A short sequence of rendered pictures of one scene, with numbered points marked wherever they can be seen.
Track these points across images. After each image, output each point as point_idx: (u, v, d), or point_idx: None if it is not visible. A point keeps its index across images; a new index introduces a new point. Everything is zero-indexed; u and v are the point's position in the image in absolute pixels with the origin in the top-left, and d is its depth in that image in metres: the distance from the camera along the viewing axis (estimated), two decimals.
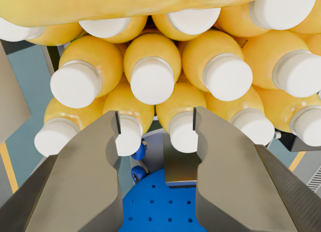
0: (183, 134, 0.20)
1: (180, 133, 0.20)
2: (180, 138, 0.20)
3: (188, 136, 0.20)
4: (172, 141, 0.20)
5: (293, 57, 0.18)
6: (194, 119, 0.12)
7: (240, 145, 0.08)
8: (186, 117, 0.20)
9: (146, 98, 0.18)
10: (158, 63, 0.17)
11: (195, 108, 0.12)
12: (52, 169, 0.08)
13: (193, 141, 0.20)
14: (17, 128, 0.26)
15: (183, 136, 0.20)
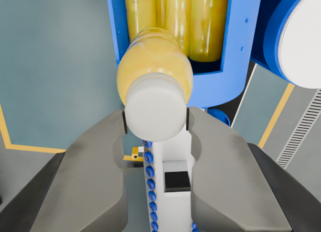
0: None
1: None
2: None
3: None
4: None
5: None
6: (187, 119, 0.12)
7: (233, 144, 0.09)
8: None
9: (147, 134, 0.12)
10: (165, 85, 0.11)
11: (188, 108, 0.12)
12: (59, 167, 0.08)
13: None
14: None
15: None
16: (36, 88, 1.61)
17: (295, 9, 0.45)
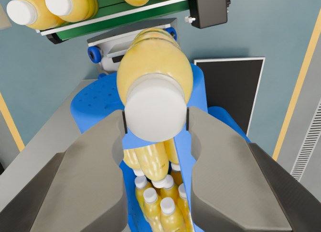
0: (144, 108, 0.11)
1: (139, 106, 0.11)
2: (140, 115, 0.12)
3: (155, 112, 0.12)
4: (127, 120, 0.12)
5: None
6: (187, 119, 0.12)
7: (233, 144, 0.09)
8: (151, 80, 0.12)
9: None
10: None
11: (188, 108, 0.12)
12: (59, 167, 0.08)
13: (163, 122, 0.12)
14: (2, 28, 0.40)
15: (144, 111, 0.12)
16: None
17: None
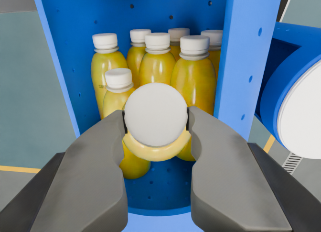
0: (144, 103, 0.12)
1: (140, 101, 0.12)
2: (140, 110, 0.12)
3: (155, 107, 0.12)
4: (126, 116, 0.11)
5: None
6: (187, 119, 0.12)
7: (233, 144, 0.08)
8: (152, 87, 0.13)
9: (112, 74, 0.27)
10: (124, 71, 0.30)
11: (188, 108, 0.12)
12: (58, 167, 0.08)
13: (164, 118, 0.11)
14: None
15: (144, 106, 0.12)
16: (22, 110, 1.53)
17: (297, 83, 0.37)
